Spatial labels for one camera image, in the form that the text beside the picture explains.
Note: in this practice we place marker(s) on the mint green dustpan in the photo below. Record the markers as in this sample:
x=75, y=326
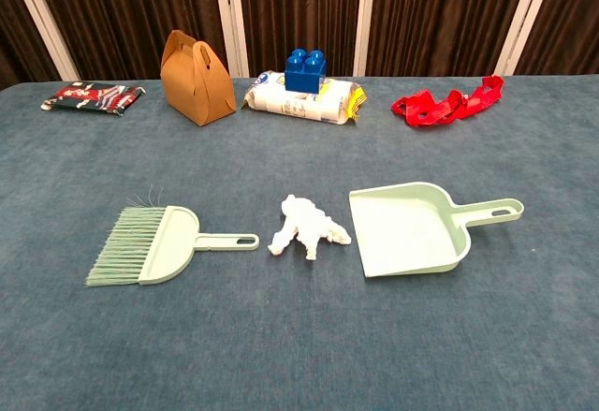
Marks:
x=402, y=228

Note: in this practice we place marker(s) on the brown pleated screen panel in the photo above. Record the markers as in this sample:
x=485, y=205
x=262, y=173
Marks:
x=14, y=32
x=299, y=4
x=131, y=8
x=435, y=8
x=575, y=8

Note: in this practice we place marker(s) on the white screen frame post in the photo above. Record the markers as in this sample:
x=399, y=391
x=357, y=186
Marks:
x=366, y=18
x=525, y=18
x=230, y=18
x=44, y=22

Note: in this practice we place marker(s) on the dark red snack packet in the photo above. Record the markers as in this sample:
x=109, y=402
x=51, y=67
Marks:
x=89, y=97

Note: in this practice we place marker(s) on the white paper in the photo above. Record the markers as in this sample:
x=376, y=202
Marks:
x=304, y=228

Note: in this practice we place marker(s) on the white tissue pack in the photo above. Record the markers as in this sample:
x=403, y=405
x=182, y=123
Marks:
x=299, y=107

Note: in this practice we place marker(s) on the blue building block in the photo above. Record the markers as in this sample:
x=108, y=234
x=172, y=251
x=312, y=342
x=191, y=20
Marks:
x=302, y=78

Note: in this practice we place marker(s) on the mint green hand broom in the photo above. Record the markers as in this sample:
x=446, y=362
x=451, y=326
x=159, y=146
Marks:
x=168, y=247

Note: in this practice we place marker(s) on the brown paper gift box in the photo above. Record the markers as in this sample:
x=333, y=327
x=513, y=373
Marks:
x=196, y=92

